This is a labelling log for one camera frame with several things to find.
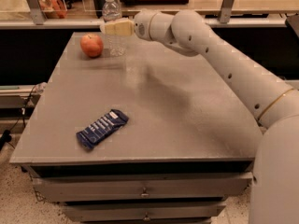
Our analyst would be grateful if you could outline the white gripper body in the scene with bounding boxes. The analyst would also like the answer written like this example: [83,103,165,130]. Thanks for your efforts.
[134,10,157,41]

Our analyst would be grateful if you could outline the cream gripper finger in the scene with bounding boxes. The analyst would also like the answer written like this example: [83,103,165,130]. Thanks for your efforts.
[100,18,134,36]

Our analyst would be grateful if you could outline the clear plastic water bottle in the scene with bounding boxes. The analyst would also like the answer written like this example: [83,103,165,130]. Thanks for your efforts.
[102,0,125,57]

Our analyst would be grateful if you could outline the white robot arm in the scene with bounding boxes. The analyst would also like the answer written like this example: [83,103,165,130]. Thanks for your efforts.
[100,9,299,224]

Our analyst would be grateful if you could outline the red apple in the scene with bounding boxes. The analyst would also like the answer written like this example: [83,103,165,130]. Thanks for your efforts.
[80,34,104,58]

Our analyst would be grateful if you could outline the orange plastic bag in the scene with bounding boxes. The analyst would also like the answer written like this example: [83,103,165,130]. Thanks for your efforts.
[38,0,67,19]

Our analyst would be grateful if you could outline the blue snack bar wrapper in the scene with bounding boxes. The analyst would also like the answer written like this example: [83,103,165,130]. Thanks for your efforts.
[76,109,129,149]

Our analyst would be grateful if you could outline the grey drawer cabinet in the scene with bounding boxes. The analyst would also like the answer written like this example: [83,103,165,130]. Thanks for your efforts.
[11,34,262,224]

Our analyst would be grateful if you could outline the upper grey drawer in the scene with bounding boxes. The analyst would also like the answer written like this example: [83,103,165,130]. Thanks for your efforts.
[33,173,252,202]

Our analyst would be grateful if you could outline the grey drawer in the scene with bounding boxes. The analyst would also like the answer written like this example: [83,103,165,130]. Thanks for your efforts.
[63,201,225,222]
[33,173,252,202]

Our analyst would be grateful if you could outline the lower grey drawer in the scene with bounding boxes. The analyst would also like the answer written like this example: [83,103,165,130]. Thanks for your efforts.
[63,201,225,222]

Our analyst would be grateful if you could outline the grey metal rail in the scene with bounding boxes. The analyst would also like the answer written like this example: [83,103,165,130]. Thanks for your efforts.
[0,17,286,30]

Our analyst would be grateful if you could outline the black cable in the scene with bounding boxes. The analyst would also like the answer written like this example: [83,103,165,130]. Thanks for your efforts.
[0,85,39,152]

